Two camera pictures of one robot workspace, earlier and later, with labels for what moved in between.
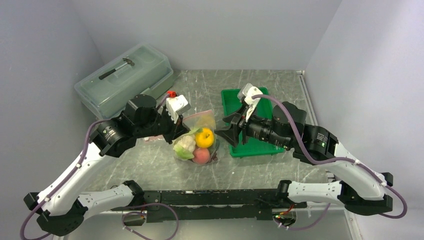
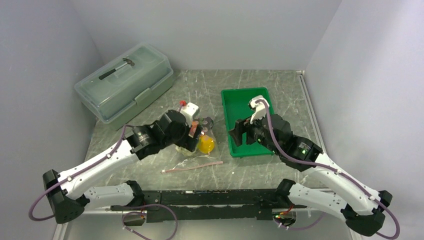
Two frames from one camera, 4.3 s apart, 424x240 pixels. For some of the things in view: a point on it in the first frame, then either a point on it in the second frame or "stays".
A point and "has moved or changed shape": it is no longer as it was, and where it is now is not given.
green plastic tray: [254, 146] stays
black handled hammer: [128, 62] stays
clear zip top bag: [201, 144] has moved or changed shape
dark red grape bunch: [215, 157] to [207, 121]
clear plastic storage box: [143, 71] stays
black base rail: [212, 205] stays
